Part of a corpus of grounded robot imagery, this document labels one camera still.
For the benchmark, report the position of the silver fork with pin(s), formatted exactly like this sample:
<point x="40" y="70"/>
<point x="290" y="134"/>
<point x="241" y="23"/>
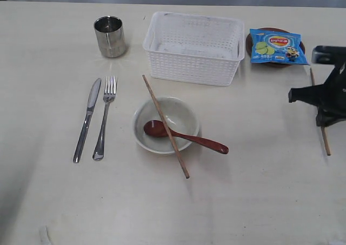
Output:
<point x="109" y="95"/>

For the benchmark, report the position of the blue chips bag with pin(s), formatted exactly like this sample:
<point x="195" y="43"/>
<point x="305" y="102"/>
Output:
<point x="278" y="46"/>

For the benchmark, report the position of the dark red wooden spoon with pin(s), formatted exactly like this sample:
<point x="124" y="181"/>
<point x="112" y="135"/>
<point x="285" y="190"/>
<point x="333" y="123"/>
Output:
<point x="155" y="128"/>

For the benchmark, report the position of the white speckled ceramic bowl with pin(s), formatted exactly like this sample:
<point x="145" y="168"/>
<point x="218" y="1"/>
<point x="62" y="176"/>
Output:
<point x="179" y="117"/>

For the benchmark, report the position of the brown round plate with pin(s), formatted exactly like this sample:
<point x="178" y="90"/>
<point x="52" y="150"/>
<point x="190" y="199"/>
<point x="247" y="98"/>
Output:
<point x="248" y="45"/>

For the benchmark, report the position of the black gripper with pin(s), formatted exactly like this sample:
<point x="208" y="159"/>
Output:
<point x="328" y="97"/>

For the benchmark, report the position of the white perforated plastic basket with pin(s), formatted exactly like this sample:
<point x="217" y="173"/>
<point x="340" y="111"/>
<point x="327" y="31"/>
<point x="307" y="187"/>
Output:
<point x="194" y="48"/>

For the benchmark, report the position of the silver table knife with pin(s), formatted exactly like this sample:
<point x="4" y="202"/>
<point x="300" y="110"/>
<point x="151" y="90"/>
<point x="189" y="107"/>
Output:
<point x="93" y="95"/>

